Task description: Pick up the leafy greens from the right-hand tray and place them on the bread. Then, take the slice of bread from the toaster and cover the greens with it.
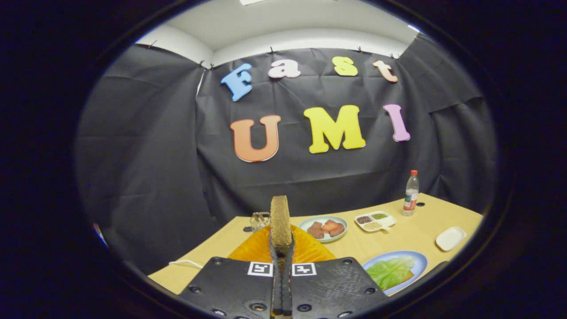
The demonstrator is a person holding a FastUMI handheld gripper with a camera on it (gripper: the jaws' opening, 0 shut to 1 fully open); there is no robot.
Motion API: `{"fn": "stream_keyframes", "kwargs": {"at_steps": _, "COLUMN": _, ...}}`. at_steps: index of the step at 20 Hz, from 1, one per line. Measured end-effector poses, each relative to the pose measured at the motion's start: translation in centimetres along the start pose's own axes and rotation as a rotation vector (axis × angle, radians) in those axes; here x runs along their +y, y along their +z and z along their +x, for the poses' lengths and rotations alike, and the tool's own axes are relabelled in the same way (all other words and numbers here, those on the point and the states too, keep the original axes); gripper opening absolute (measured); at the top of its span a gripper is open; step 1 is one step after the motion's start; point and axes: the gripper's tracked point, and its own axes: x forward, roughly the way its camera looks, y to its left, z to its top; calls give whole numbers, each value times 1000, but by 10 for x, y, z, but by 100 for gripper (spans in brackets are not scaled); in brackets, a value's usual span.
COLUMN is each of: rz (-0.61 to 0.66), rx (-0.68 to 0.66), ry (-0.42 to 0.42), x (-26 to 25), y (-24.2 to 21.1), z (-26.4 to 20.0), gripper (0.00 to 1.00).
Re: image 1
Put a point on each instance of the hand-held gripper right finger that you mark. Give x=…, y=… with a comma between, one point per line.
x=332, y=288

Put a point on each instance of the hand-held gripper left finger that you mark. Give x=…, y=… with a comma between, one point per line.
x=234, y=288

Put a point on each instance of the green lettuce leaf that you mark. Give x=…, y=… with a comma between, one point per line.
x=390, y=270

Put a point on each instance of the brown bread slice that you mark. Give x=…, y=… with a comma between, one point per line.
x=281, y=221

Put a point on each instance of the red tomato slice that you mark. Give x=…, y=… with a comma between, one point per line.
x=330, y=226

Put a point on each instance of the pale green round plate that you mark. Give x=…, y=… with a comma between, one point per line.
x=305, y=225

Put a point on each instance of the white divided dish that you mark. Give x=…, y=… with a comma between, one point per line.
x=387, y=221

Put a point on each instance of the blue round plate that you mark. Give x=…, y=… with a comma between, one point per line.
x=418, y=261

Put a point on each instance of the clear water bottle red cap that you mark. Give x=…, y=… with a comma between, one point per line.
x=411, y=197

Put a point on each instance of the white square plate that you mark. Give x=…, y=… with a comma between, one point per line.
x=451, y=239

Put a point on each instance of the ceiling light panel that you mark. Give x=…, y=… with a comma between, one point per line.
x=250, y=1

